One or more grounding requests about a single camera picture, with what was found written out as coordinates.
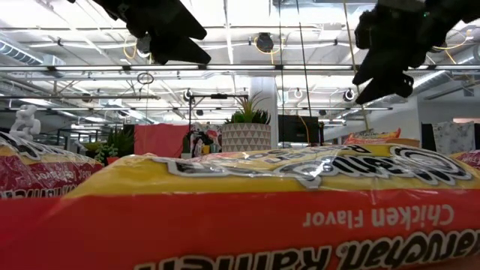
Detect colourful floral backdrop panel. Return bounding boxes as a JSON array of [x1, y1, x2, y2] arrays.
[[190, 123, 223, 157]]

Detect small artificial succulent sprig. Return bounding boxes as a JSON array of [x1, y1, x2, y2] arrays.
[[84, 127, 136, 166]]

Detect orange Maruchan ramen pack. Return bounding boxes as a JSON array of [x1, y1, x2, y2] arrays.
[[343, 128, 402, 146], [0, 144, 480, 270]]

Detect yellow hanging cable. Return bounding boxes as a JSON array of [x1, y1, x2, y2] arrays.
[[343, 0, 372, 132]]

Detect black background stand frame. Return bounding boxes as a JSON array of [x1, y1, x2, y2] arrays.
[[187, 93, 249, 151]]

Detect pale floral cloth panel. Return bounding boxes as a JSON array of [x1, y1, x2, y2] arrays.
[[431, 120, 476, 155]]

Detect succulent in white patterned pot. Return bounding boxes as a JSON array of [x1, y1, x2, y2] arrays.
[[221, 91, 272, 153]]

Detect red-orange partition panel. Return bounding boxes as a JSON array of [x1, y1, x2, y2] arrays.
[[133, 123, 191, 158]]

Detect red Maruchan ramen pack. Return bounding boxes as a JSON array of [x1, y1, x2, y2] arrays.
[[0, 130, 104, 200], [449, 149, 480, 172]]

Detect black background panel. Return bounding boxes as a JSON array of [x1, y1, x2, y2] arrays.
[[420, 122, 434, 152]]

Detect thin black hanging cable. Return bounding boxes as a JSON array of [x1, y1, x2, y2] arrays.
[[277, 0, 284, 147]]

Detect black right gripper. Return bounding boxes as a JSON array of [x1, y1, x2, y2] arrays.
[[352, 3, 431, 105]]

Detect black background monitor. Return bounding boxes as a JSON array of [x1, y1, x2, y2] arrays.
[[277, 114, 322, 144]]

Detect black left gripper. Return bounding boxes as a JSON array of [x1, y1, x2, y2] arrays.
[[91, 0, 212, 65]]

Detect long ceiling light strip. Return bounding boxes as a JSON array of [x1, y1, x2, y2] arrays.
[[0, 64, 480, 72]]

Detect black hanging cable coil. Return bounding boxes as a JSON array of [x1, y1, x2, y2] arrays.
[[136, 72, 155, 86]]

